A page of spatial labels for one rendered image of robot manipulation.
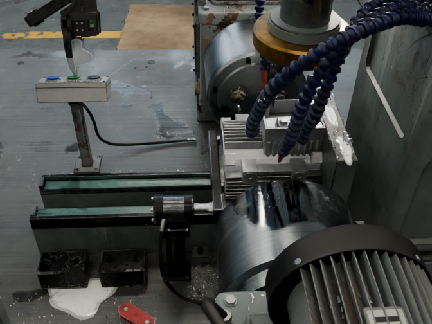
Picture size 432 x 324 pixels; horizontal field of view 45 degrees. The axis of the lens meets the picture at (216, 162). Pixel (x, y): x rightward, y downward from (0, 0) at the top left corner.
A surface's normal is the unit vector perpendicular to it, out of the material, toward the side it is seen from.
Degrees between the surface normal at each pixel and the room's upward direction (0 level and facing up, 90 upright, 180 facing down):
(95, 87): 69
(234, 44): 24
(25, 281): 0
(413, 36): 90
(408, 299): 64
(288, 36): 90
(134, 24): 0
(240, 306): 0
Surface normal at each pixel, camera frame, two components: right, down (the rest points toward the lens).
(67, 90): 0.05, 0.34
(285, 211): -0.15, -0.73
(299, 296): -0.87, -0.34
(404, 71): -1.00, 0.02
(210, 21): 0.05, 0.66
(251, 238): -0.57, -0.60
